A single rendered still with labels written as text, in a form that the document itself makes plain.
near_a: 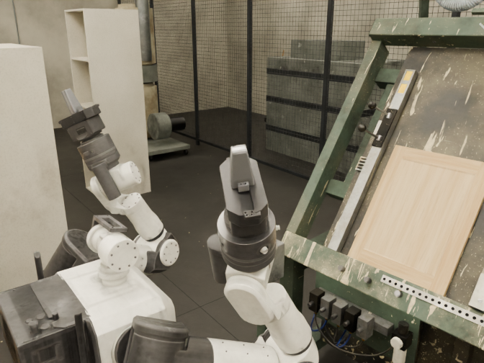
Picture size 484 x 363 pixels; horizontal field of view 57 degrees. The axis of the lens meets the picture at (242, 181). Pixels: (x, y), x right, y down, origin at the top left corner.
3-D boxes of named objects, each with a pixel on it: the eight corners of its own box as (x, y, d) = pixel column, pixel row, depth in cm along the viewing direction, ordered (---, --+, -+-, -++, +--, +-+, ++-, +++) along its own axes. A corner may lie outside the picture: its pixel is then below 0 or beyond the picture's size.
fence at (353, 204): (330, 249, 209) (327, 247, 206) (408, 73, 219) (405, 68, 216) (340, 253, 205) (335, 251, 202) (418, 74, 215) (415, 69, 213)
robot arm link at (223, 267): (269, 266, 65) (271, 309, 73) (283, 214, 73) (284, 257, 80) (196, 253, 68) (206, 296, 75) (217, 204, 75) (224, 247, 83)
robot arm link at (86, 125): (74, 114, 120) (96, 153, 124) (49, 125, 112) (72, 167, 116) (106, 99, 114) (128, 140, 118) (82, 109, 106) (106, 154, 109)
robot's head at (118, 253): (110, 287, 86) (105, 245, 83) (89, 266, 93) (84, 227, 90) (140, 275, 90) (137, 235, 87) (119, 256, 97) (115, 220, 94)
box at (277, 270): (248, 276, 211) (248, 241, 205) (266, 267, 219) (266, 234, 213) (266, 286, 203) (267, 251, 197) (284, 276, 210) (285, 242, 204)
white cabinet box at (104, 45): (86, 188, 547) (64, 10, 480) (130, 178, 580) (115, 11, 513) (104, 202, 502) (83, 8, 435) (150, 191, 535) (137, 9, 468)
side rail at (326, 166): (297, 235, 230) (285, 230, 222) (379, 52, 242) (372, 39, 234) (305, 239, 226) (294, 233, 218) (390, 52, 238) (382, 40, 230)
